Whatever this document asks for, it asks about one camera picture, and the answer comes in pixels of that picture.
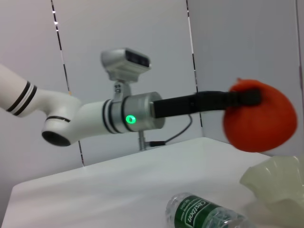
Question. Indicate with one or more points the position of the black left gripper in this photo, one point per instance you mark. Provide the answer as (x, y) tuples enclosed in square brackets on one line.
[(175, 107)]

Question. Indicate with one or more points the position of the red-orange fruit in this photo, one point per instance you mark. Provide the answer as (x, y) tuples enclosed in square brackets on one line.
[(261, 128)]

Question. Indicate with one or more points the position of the clear green-label water bottle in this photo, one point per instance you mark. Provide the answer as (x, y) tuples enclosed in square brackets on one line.
[(197, 213)]

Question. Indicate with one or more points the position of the silver left arm elbow plug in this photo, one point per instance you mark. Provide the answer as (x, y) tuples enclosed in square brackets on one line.
[(142, 140)]

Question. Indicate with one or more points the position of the white and silver left arm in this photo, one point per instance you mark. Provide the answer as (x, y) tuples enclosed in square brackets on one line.
[(90, 114)]

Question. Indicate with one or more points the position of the pale green wavy glass bowl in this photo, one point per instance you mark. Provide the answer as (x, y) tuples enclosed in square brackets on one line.
[(280, 180)]

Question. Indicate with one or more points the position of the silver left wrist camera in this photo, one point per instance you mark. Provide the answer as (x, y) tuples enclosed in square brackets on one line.
[(123, 61)]

